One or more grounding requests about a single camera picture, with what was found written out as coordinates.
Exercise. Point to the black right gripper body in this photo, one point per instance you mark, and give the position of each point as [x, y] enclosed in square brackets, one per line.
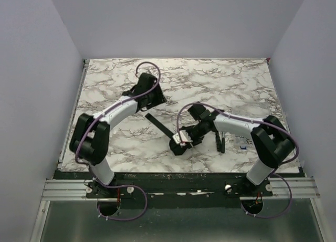
[182, 146]

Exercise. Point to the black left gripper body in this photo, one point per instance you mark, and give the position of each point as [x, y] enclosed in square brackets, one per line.
[158, 94]

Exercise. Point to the black folding umbrella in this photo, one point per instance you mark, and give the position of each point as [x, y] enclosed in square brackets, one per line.
[175, 148]

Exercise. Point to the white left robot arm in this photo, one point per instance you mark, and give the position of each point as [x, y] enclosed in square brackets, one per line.
[90, 139]

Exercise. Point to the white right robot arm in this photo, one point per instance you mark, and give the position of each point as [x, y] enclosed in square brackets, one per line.
[271, 141]

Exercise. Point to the clear plastic screw box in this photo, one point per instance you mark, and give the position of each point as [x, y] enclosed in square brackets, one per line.
[243, 143]

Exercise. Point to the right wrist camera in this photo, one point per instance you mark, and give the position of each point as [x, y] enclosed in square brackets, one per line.
[182, 138]

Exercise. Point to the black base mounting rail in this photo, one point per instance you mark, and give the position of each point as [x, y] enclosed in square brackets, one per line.
[135, 190]

